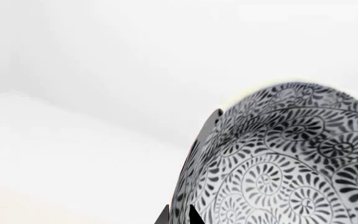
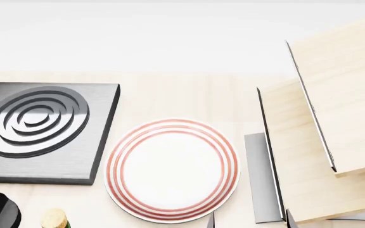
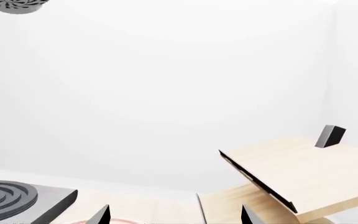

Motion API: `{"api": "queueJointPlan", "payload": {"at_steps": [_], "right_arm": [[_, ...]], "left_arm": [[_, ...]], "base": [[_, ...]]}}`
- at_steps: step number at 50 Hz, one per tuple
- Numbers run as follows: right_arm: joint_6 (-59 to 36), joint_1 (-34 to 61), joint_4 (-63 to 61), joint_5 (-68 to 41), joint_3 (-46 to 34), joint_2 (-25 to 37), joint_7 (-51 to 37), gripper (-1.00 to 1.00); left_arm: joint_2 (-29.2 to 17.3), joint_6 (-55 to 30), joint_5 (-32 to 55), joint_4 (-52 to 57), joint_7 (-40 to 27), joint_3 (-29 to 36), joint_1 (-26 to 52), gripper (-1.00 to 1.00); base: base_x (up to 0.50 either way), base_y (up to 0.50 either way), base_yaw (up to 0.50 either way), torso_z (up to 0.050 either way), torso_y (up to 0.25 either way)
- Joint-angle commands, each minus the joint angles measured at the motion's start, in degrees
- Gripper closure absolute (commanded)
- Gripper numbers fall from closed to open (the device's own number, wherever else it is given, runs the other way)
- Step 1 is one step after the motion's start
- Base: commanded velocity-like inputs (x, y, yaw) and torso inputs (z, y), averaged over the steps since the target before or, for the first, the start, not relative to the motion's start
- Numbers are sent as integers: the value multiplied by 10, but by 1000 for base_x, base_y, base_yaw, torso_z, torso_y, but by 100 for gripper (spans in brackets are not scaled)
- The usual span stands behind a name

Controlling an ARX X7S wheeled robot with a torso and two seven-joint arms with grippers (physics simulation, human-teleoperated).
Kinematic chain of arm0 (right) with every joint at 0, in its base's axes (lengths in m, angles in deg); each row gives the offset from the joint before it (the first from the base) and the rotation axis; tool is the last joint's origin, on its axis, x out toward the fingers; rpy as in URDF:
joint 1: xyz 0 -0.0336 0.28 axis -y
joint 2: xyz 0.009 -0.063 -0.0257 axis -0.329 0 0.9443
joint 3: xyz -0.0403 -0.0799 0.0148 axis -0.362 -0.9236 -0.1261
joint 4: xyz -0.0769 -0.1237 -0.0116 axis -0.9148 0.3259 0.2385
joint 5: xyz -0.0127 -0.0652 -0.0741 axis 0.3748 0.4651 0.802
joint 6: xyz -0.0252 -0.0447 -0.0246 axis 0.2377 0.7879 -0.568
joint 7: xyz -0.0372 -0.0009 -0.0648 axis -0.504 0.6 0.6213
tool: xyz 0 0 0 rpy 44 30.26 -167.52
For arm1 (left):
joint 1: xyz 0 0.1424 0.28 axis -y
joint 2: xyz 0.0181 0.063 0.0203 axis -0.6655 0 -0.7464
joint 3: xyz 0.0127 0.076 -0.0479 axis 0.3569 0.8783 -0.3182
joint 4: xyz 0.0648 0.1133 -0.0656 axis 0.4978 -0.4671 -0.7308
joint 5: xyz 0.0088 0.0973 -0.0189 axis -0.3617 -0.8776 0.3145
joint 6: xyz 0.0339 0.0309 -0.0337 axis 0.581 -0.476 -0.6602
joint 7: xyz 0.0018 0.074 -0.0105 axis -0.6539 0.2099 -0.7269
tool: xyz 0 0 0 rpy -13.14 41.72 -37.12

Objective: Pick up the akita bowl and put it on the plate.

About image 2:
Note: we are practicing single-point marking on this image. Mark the grey square stove burner plate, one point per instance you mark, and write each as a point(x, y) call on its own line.
point(84, 152)

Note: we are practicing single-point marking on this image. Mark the light wooden cabinet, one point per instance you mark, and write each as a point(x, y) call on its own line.
point(334, 114)

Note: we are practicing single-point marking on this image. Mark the grey pointed metal piece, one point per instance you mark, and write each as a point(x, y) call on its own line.
point(212, 222)

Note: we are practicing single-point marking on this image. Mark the green bottle with cork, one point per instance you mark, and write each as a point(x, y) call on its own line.
point(54, 218)

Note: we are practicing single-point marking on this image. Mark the white plate with red rings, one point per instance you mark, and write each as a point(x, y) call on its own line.
point(171, 171)

